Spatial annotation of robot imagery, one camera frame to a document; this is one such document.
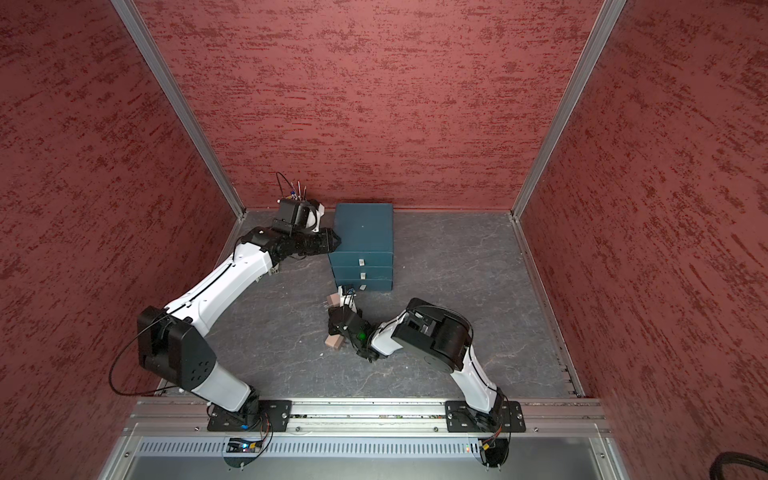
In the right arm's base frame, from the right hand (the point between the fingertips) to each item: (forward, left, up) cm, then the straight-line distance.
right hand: (333, 314), depth 94 cm
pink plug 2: (-10, -2, +4) cm, 11 cm away
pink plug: (+4, 0, +4) cm, 5 cm away
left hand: (+11, -3, +22) cm, 24 cm away
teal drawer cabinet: (+8, -11, +20) cm, 24 cm away
